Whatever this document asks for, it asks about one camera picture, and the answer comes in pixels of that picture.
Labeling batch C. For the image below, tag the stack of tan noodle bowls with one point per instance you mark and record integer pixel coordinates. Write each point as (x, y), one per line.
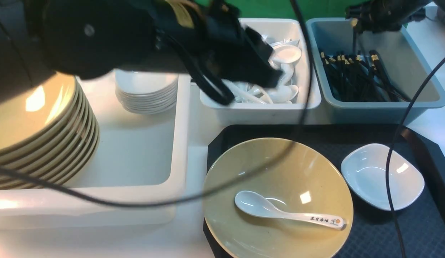
(49, 132)

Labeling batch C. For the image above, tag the white printed soup spoon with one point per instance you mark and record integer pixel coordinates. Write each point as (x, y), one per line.
(256, 205)

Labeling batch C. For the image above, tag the large white plastic tub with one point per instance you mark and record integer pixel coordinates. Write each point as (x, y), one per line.
(139, 158)

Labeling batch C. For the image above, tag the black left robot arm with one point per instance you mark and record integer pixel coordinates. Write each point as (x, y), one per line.
(90, 38)

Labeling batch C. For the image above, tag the tan noodle bowl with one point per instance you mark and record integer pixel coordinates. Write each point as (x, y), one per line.
(304, 182)

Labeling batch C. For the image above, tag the white square sauce dish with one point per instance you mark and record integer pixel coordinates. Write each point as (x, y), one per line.
(364, 172)

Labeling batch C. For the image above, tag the pile of white spoons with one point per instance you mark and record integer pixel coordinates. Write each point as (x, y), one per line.
(287, 53)

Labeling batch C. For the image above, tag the white spoon bin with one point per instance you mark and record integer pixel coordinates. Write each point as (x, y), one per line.
(308, 90)

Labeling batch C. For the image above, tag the blue-grey chopstick bin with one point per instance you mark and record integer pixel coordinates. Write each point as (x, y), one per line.
(406, 67)

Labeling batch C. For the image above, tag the stack of white sauce dishes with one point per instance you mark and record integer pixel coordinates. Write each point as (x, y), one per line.
(146, 92)

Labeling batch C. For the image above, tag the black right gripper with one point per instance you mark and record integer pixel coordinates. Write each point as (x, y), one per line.
(379, 16)

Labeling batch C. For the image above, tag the green backdrop cloth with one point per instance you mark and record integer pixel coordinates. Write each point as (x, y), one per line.
(282, 8)

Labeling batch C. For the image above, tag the pile of black chopsticks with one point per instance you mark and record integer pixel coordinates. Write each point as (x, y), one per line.
(359, 78)

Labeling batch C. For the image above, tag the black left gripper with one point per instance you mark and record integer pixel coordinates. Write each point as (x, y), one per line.
(233, 53)

